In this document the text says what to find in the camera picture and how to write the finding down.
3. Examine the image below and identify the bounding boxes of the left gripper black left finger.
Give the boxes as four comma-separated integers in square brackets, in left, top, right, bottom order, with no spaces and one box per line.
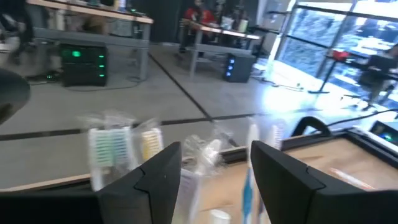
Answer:
[0,141,183,224]

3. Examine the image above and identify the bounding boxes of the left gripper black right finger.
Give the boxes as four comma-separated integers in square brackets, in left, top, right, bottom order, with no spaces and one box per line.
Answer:
[250,140,398,224]

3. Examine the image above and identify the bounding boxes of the blue toothbrush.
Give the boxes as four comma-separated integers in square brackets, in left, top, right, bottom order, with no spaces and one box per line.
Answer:
[241,116,262,224]

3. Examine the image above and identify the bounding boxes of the orange toothbrush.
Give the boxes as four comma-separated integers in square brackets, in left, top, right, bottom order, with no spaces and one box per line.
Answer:
[328,167,377,191]

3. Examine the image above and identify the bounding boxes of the green toothbrush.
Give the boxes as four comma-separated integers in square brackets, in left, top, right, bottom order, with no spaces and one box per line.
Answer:
[77,110,137,192]

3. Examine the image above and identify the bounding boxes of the teal mouthwash bottle white cap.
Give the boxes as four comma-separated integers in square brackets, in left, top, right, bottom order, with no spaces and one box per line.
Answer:
[208,208,231,224]

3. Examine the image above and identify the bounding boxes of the small black computer coloured lights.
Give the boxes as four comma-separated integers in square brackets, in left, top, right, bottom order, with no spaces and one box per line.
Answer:
[369,119,398,147]

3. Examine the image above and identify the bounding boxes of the black computer with blue lights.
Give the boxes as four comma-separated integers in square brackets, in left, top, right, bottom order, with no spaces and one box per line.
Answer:
[224,52,258,84]

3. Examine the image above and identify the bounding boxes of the black computer with green lights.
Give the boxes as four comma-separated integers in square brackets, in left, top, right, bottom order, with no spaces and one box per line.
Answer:
[58,42,109,88]

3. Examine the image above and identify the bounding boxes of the red box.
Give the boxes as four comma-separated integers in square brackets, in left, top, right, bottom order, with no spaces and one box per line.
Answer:
[331,49,351,61]

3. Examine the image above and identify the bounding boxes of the black laptop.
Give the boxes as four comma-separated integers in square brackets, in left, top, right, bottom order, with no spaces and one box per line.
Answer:
[368,53,396,72]

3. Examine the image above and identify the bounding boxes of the person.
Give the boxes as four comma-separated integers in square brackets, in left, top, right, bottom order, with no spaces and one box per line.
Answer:
[182,0,217,54]
[368,42,398,105]
[82,14,109,35]

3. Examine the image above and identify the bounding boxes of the light green cup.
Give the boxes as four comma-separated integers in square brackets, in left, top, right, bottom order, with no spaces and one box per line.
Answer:
[237,17,250,34]

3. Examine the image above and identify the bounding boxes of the wooden top desk grey legs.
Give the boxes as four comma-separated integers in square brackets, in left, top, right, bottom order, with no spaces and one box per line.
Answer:
[26,0,155,81]
[181,17,262,79]

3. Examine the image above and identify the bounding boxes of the black table clamp handle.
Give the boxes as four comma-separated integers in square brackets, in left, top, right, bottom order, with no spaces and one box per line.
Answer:
[291,116,331,138]

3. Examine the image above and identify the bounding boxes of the long black hanging cable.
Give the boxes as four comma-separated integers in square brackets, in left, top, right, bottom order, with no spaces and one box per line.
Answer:
[325,108,398,128]

